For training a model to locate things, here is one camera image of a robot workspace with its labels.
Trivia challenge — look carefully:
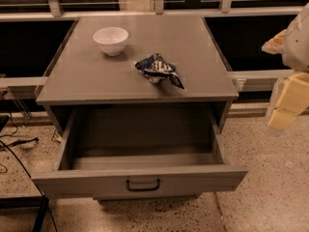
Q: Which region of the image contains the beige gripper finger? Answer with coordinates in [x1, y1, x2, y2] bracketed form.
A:
[267, 72, 309, 131]
[262, 29, 286, 54]

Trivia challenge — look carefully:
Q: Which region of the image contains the grey top drawer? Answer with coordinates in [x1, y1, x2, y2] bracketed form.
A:
[33, 105, 247, 200]

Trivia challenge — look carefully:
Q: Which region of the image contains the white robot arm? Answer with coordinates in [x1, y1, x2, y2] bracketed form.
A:
[262, 4, 309, 131]

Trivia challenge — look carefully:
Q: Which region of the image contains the grey drawer cabinet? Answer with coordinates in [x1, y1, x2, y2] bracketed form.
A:
[35, 14, 239, 137]

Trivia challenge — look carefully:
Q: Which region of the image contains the crumpled blue chip bag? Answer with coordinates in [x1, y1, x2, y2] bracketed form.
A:
[134, 53, 185, 89]

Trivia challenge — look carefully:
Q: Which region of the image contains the white ceramic bowl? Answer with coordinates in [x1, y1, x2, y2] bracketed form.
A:
[93, 27, 128, 56]

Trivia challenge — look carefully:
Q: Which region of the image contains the metal window railing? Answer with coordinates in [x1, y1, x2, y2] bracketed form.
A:
[0, 0, 309, 100]

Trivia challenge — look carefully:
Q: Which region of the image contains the black pole base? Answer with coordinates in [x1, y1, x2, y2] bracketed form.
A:
[0, 196, 49, 232]

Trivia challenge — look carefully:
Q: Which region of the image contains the black top drawer handle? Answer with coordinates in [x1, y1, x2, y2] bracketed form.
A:
[126, 179, 161, 192]

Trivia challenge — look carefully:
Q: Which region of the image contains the black floor cable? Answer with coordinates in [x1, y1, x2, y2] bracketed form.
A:
[0, 113, 59, 232]

